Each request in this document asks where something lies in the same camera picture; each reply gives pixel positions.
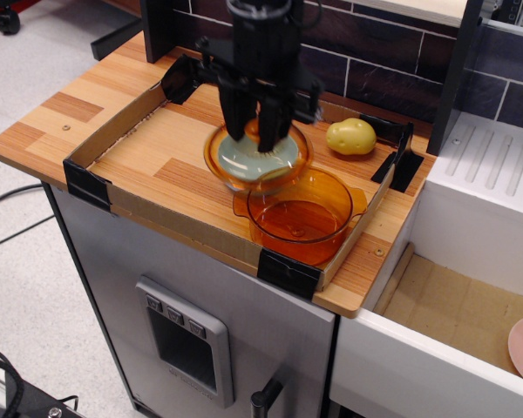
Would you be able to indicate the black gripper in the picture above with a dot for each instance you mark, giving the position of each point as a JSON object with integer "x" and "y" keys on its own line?
{"x": 260, "y": 68}

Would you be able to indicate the orange transparent pot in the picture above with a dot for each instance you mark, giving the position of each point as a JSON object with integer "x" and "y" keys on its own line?
{"x": 307, "y": 221}

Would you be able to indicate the light blue bowl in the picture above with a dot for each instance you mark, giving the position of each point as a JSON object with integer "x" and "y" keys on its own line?
{"x": 242, "y": 161}

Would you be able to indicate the cardboard fence with black tape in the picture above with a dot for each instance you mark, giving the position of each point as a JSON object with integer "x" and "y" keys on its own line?
{"x": 146, "y": 164}

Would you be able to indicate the yellow toy potato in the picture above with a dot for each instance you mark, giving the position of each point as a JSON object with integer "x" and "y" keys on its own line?
{"x": 353, "y": 136}

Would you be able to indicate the black metal stand base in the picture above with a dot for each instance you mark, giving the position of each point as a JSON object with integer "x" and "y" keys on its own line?
{"x": 105, "y": 45}

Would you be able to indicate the silver toy dishwasher cabinet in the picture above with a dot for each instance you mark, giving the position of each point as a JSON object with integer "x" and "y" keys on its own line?
{"x": 190, "y": 335}

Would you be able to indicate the black caster wheel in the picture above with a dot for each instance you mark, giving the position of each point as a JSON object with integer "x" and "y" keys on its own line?
{"x": 9, "y": 21}

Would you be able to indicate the white toy sink unit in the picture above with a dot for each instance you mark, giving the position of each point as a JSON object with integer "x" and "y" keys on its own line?
{"x": 432, "y": 338}

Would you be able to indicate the black cabinet door handle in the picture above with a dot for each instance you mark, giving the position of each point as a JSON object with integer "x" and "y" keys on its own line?
{"x": 262, "y": 401}

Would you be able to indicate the black equipment with cables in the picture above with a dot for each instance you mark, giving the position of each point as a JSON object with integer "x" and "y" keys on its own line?
{"x": 19, "y": 398}

